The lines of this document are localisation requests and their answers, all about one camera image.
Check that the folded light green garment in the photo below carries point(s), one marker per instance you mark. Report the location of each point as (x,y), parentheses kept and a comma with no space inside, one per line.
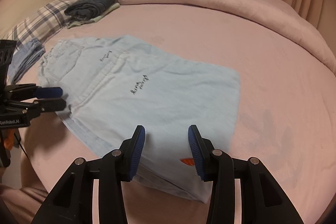
(110,7)

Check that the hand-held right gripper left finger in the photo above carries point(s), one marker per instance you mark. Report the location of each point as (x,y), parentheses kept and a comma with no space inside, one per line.
(136,153)

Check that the cream headboard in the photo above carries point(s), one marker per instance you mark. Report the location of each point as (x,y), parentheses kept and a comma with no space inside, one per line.
(29,3)

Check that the folded light blue jeans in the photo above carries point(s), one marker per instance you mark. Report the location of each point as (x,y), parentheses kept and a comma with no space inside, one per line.
(29,58)

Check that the plaid pillow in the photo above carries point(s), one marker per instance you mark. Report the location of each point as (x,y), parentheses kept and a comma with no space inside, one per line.
(44,19)

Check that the light blue strawberry print pants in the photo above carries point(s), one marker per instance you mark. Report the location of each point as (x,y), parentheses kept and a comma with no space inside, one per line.
(157,98)

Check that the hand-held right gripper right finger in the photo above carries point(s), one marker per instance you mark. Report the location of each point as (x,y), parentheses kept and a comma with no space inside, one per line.
(195,153)

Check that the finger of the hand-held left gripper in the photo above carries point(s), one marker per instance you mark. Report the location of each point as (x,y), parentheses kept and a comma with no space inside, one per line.
(52,105)
(50,92)

